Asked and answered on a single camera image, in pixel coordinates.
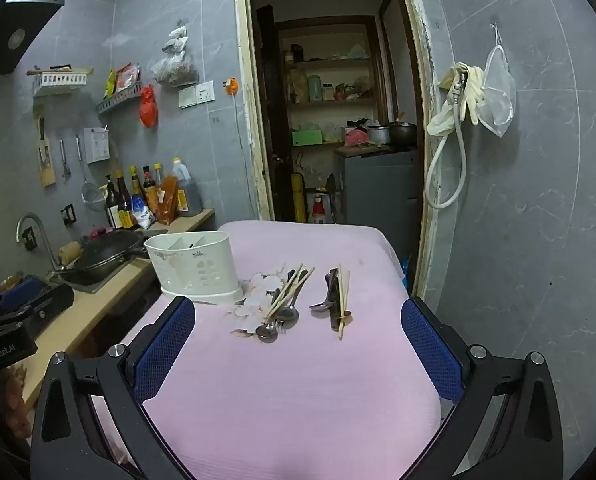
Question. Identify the steel mesh strainer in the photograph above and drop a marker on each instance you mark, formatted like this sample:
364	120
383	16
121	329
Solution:
94	197

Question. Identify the large dark oil jug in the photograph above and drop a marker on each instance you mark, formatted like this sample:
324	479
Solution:
188	195

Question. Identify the door frame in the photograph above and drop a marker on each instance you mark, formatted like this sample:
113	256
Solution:
422	110

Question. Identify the white mesh bag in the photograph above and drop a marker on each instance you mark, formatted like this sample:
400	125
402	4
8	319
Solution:
500	95

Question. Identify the pink brush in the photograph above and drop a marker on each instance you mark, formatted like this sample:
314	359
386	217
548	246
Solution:
100	232

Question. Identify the steel faucet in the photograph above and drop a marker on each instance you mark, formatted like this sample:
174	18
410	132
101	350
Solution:
30	220

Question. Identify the beige kitchen counter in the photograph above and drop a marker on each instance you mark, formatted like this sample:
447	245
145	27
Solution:
78	315

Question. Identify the metal wall shelf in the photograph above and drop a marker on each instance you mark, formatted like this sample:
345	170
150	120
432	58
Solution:
120	100

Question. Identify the yellow snack packet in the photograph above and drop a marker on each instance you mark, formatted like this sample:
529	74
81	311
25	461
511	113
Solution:
109	82

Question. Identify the white wall switch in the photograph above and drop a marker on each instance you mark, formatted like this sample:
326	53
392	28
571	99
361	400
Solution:
187	97

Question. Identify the white wall socket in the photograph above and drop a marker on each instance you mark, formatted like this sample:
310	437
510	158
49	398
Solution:
205	92

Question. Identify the orange wall plug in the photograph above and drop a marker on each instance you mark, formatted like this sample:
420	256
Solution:
232	85

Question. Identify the black wok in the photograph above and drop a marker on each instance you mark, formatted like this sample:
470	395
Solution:
103	252

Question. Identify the red-label sauce bottle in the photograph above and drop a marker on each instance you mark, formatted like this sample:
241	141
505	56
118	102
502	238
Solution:
149	185

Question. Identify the white plastic utensil holder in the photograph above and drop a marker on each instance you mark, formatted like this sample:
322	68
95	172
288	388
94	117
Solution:
193	270

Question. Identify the person's left hand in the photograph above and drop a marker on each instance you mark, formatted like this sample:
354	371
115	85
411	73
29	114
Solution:
20	410

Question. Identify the orange spice packet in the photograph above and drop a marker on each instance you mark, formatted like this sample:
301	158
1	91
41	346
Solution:
168	202

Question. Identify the white plastic wall basket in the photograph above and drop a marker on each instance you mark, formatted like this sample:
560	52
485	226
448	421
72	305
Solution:
60	80

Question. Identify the dark soy sauce bottle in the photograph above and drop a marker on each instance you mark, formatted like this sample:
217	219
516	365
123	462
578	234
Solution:
124	205

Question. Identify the wooden shelf unit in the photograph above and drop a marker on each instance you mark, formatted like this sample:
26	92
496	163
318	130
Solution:
328	62

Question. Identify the green canister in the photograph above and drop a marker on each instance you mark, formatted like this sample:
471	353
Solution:
315	89

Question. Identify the steel peeler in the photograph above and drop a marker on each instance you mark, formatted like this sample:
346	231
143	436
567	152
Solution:
64	160

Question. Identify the yellow cylinder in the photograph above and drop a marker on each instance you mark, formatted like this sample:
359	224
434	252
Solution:
298	197

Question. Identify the tan loofah sponge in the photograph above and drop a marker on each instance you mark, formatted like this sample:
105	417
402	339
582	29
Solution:
70	252

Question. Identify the white and blue bag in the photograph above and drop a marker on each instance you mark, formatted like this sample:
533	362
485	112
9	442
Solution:
144	215

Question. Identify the steel pot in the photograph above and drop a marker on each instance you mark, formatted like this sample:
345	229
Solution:
378	136

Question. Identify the green box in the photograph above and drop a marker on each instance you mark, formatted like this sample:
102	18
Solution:
307	137

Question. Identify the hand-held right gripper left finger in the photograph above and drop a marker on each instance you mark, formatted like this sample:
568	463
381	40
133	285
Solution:
163	345

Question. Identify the clear bag of dried goods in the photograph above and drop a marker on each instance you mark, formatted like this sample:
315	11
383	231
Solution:
175	67

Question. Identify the red snack packet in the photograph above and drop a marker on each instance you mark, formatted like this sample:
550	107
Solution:
128	77

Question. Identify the dark pump bottle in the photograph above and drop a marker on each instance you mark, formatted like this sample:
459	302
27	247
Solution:
111	210

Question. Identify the white wall box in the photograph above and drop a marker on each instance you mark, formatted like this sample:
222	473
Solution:
97	145

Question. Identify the dark cooking pot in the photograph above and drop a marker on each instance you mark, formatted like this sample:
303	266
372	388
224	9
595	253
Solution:
402	135

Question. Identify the grey cabinet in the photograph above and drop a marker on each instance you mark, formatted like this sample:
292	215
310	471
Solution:
377	195

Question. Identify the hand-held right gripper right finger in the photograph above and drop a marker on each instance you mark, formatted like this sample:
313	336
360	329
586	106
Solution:
430	350

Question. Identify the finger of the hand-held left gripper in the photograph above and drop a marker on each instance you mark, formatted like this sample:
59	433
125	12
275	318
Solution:
20	291
43	312

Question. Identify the cream rubber gloves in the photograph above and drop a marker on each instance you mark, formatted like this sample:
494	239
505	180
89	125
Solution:
455	100

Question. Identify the pale-capped sauce bottle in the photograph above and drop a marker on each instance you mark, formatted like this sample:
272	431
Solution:
158	172

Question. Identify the red plastic bag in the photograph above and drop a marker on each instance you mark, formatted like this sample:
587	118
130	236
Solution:
148	107

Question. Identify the black range hood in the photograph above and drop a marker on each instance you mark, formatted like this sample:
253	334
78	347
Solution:
8	25

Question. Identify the yellow-capped sauce bottle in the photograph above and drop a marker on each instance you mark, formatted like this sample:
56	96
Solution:
136	182

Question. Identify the wooden knife holder board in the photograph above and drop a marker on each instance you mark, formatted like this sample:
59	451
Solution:
44	160

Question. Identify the pink rag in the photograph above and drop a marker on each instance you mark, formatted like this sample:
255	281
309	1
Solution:
356	137

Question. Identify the pink floral tablecloth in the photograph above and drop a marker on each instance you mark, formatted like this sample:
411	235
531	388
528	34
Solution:
288	400

